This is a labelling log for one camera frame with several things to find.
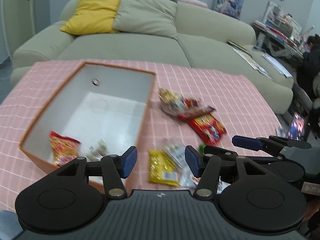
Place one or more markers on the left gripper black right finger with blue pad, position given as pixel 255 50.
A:
pixel 246 194

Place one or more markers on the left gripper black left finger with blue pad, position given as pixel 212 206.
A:
pixel 75 194

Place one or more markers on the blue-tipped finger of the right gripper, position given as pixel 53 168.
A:
pixel 247 143

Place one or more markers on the red cartoon snack packet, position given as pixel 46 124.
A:
pixel 208 128

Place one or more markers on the brown chocolate bar wrapper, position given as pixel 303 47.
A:
pixel 195 113

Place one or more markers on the white stick snack packet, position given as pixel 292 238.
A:
pixel 175 151

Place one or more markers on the cream bread bag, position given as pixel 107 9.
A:
pixel 171 103

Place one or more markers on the yellow snack packet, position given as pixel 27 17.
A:
pixel 161 169

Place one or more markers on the smartphone on stand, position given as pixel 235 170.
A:
pixel 292 126

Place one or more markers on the red orange chips bag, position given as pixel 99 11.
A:
pixel 64 149

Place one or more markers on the clear white nuts packet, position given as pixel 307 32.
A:
pixel 97 152

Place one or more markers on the clear red candy packet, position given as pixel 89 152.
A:
pixel 192 103

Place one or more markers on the papers on sofa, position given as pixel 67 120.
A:
pixel 261 61

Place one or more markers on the person in black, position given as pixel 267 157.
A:
pixel 309 68

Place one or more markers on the orange cardboard box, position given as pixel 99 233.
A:
pixel 99 101

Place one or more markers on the cluttered desk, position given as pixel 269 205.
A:
pixel 278 32

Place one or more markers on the beige sofa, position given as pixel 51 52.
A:
pixel 201 43

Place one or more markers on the blue white art canvas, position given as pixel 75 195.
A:
pixel 232 8

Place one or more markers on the beige cushion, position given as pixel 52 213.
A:
pixel 154 17

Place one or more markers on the yellow cushion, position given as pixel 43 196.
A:
pixel 92 17

